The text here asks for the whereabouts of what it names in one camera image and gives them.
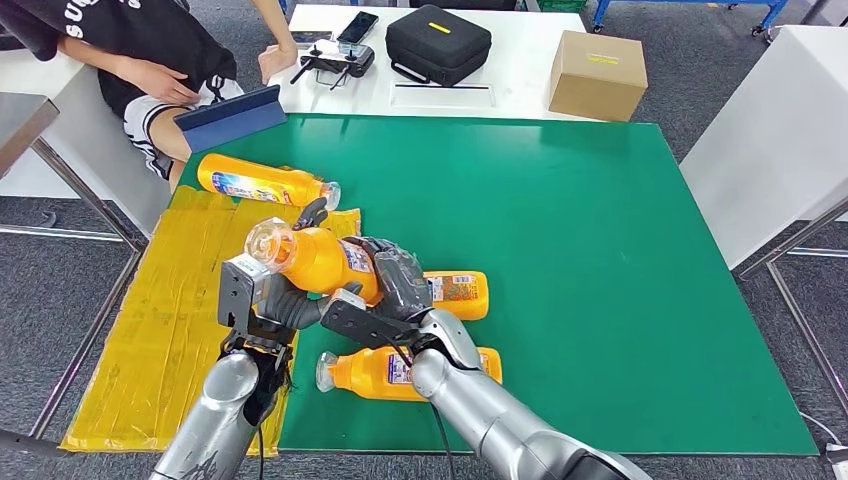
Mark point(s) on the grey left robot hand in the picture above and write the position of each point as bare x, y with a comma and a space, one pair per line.
291, 311

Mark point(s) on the person's left hand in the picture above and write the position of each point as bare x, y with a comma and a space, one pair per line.
278, 60

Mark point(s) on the person's right hand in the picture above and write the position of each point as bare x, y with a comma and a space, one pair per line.
159, 81

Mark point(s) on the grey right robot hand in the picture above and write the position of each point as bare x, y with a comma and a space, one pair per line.
401, 285

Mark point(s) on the orange detergent bottle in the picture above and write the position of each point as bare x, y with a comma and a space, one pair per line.
318, 262
258, 180
361, 378
464, 295

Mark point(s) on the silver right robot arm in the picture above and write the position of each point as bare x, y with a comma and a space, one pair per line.
490, 417

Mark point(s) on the person's right forearm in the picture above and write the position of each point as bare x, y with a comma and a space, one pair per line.
93, 53

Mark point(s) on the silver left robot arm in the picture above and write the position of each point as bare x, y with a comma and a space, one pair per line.
212, 424

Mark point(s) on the person's left forearm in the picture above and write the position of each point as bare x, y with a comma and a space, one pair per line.
272, 21

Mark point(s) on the dark phone with blue screen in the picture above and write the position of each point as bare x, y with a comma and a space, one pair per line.
311, 38

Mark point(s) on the person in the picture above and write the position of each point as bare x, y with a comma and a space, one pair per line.
146, 40

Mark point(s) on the black drone remote controller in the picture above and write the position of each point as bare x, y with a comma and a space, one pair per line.
340, 61

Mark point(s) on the blue tablet case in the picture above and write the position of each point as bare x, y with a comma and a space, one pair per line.
232, 121

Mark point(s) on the black smartphone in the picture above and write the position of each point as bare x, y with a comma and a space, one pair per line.
358, 28

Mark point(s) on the white desk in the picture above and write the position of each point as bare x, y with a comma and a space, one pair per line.
73, 149

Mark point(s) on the yellow plastic sheet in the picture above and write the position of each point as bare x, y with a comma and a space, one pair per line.
152, 298

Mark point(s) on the grey desk top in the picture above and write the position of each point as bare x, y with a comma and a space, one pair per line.
23, 124

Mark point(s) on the black zip case yellow tag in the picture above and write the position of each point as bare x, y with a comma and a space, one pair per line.
438, 48

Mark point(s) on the black bag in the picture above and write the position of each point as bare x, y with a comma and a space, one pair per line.
464, 3

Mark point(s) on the long white table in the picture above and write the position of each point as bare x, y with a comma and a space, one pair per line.
523, 60

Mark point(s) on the brown cardboard box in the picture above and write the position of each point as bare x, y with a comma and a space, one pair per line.
597, 79

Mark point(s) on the green plastic crate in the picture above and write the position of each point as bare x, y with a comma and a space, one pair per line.
562, 5

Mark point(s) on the dark grey bar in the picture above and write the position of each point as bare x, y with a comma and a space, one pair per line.
33, 444

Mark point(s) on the white side table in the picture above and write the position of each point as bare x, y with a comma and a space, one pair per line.
762, 132

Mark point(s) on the blue metal cart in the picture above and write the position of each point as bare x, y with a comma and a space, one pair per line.
689, 3

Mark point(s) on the white power strip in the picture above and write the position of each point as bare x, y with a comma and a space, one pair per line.
840, 464

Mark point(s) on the blue metal frame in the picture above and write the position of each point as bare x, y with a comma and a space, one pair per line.
283, 6

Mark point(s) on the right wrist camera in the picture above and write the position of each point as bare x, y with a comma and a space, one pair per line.
358, 321

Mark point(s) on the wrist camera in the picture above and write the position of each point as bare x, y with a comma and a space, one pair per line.
235, 298
358, 321

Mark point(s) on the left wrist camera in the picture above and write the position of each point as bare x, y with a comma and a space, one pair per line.
235, 298

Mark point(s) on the grey metal table leg frame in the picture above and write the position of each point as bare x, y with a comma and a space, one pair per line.
805, 331
86, 195

